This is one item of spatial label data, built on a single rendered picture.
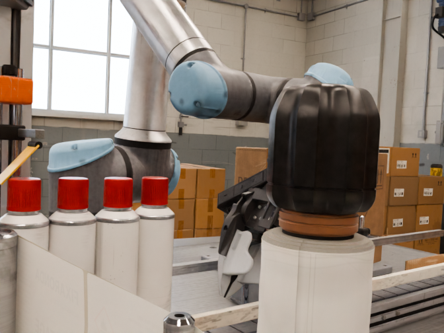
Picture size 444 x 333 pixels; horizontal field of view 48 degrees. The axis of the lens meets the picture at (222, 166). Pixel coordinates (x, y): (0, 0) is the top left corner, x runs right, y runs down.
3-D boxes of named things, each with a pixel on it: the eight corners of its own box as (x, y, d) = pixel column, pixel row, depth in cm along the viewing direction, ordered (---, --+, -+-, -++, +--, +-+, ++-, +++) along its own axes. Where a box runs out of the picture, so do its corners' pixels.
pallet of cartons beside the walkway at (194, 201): (224, 274, 424) (229, 169, 419) (130, 285, 382) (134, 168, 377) (167, 245, 528) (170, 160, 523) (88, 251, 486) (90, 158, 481)
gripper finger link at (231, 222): (217, 251, 66) (245, 193, 69) (210, 249, 68) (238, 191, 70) (240, 265, 69) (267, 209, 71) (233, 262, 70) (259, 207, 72)
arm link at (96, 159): (35, 210, 93) (34, 137, 93) (96, 205, 103) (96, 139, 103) (70, 215, 85) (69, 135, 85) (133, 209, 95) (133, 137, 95)
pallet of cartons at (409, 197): (348, 287, 403) (357, 145, 397) (283, 262, 476) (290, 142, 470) (443, 272, 465) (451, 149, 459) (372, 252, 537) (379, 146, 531)
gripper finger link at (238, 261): (228, 298, 62) (259, 232, 65) (201, 286, 67) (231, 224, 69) (244, 307, 64) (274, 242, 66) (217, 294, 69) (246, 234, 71)
